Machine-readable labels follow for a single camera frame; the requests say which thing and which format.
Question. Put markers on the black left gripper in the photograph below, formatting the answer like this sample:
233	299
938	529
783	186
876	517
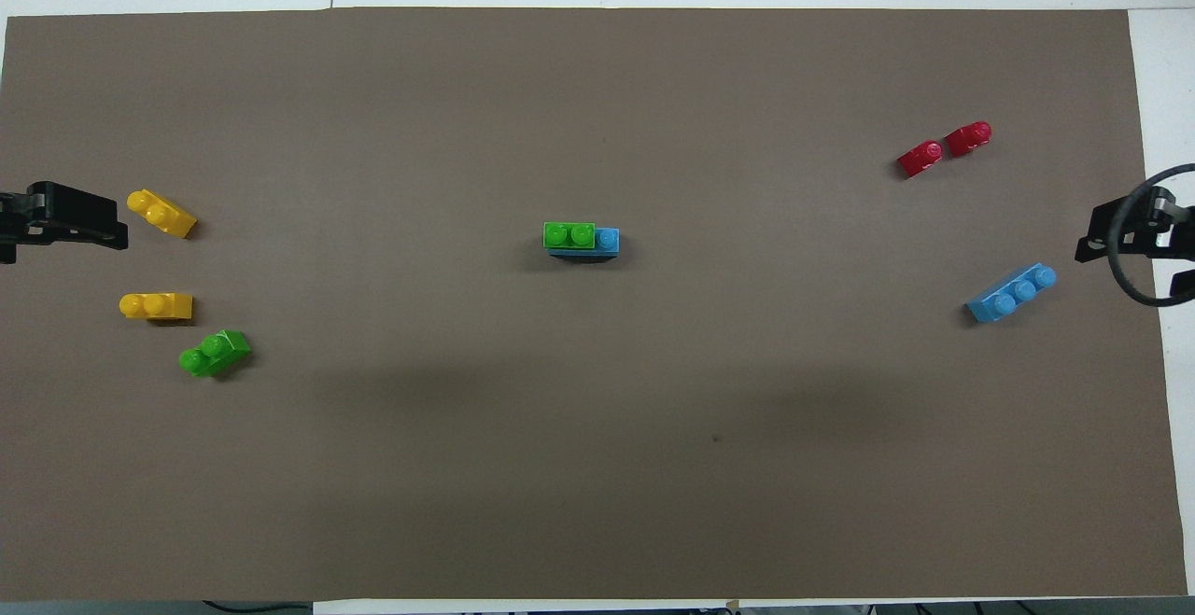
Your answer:
9	223

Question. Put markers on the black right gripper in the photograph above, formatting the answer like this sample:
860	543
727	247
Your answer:
1184	242

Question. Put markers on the green toy brick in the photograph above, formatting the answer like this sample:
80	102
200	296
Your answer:
217	354
569	235

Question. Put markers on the blue three-stud toy brick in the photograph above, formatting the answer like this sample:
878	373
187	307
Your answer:
607	242
1013	293

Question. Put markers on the yellow toy brick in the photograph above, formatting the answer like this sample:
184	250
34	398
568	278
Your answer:
164	216
159	305

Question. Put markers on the red toy brick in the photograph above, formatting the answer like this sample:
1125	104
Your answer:
921	159
968	138

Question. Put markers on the brown table mat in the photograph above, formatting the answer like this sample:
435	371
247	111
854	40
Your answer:
597	466

